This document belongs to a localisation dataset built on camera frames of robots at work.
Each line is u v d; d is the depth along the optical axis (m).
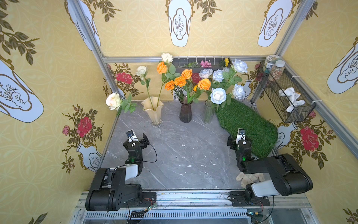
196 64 0.90
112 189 0.43
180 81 0.82
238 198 0.73
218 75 0.80
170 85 0.83
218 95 0.71
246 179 0.80
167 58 0.83
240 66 0.71
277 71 0.80
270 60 0.86
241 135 0.77
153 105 0.97
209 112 0.98
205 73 0.82
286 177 0.44
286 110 0.69
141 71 0.88
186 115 1.03
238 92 0.76
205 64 0.88
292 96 0.70
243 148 0.69
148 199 0.73
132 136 0.76
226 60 0.88
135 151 0.66
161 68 0.80
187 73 0.84
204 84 0.78
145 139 0.84
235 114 1.10
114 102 0.61
